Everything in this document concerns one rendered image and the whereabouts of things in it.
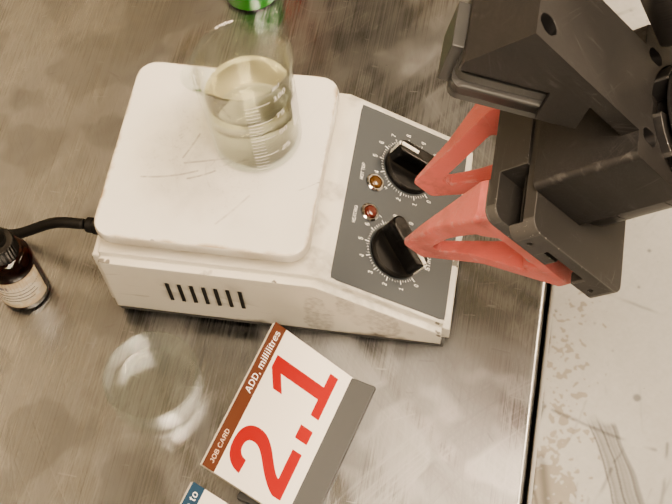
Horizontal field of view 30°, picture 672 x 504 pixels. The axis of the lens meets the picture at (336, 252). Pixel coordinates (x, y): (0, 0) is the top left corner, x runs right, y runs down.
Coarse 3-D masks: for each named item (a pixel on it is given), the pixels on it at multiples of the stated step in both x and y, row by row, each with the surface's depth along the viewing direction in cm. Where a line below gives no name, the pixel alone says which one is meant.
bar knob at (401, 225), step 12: (396, 216) 69; (384, 228) 70; (396, 228) 69; (408, 228) 69; (372, 240) 70; (384, 240) 70; (396, 240) 69; (372, 252) 70; (384, 252) 70; (396, 252) 70; (408, 252) 69; (384, 264) 69; (396, 264) 70; (408, 264) 69; (420, 264) 69; (396, 276) 70; (408, 276) 70
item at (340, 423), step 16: (336, 368) 71; (352, 384) 71; (368, 384) 71; (336, 400) 71; (352, 400) 71; (368, 400) 71; (336, 416) 71; (352, 416) 70; (320, 432) 70; (336, 432) 70; (352, 432) 70; (208, 448) 66; (320, 448) 70; (336, 448) 70; (304, 464) 69; (320, 464) 69; (336, 464) 69; (224, 480) 67; (304, 480) 69; (320, 480) 69; (240, 496) 69; (256, 496) 67; (288, 496) 68; (304, 496) 68; (320, 496) 68
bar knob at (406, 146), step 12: (396, 144) 72; (408, 144) 71; (396, 156) 72; (408, 156) 71; (420, 156) 72; (432, 156) 72; (396, 168) 72; (408, 168) 72; (420, 168) 72; (396, 180) 72; (408, 180) 72; (408, 192) 72; (420, 192) 73
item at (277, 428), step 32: (288, 352) 70; (288, 384) 69; (320, 384) 70; (256, 416) 68; (288, 416) 69; (320, 416) 70; (256, 448) 68; (288, 448) 69; (256, 480) 67; (288, 480) 68
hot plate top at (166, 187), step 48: (144, 96) 72; (192, 96) 72; (336, 96) 71; (144, 144) 70; (192, 144) 70; (144, 192) 69; (192, 192) 69; (240, 192) 68; (288, 192) 68; (144, 240) 67; (192, 240) 67; (240, 240) 67; (288, 240) 67
